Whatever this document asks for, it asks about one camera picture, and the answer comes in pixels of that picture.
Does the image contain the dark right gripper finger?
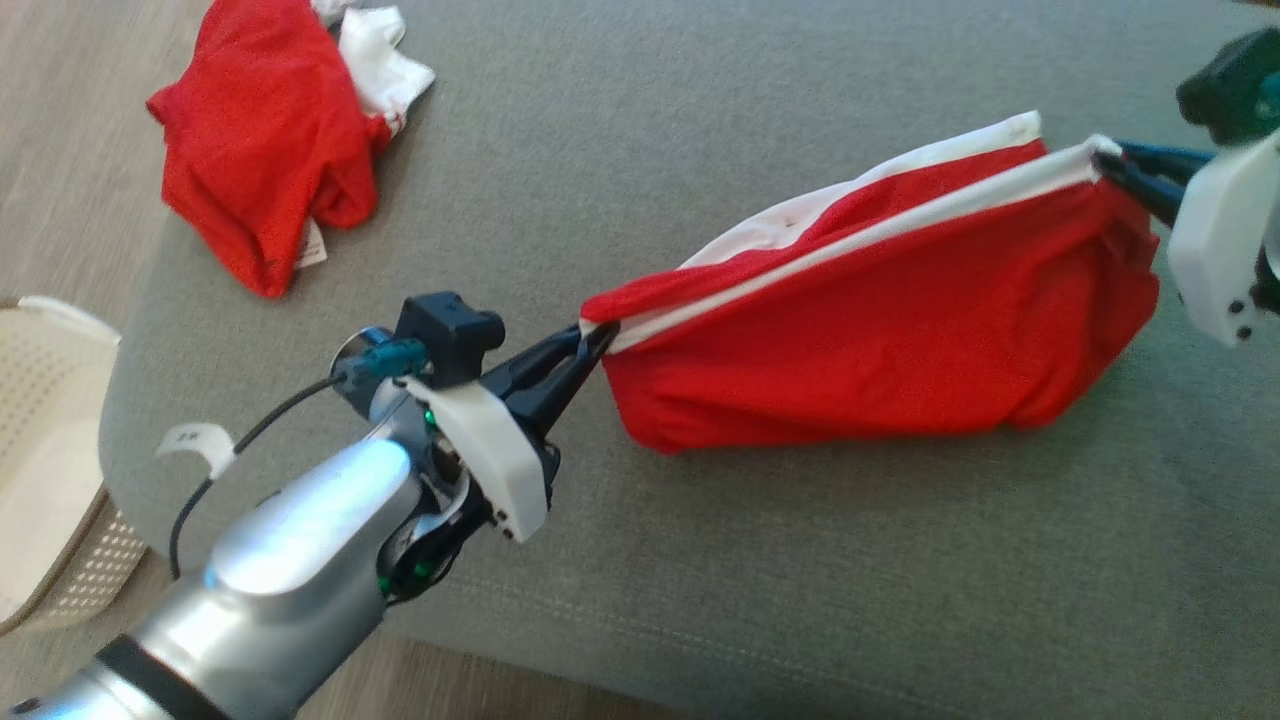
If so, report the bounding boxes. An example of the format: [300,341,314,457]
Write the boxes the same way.
[1095,153,1186,228]
[1115,140,1216,186]

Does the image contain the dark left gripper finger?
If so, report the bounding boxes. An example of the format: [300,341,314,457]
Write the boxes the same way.
[490,328,593,401]
[520,322,621,441]

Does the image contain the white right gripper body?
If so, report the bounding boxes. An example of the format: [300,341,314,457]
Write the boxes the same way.
[1165,130,1280,349]

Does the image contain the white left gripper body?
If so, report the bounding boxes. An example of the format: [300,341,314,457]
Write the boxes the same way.
[400,378,561,543]

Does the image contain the red shorts with white band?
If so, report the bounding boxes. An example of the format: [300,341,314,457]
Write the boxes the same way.
[580,110,1161,454]

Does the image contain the red white basketball jersey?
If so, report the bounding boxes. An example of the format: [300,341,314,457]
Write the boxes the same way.
[145,0,437,299]

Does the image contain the grey fabric sofa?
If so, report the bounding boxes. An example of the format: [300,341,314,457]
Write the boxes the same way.
[98,0,1280,720]

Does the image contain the beige perforated laundry basket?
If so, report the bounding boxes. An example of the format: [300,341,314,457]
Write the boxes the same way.
[0,295,151,636]

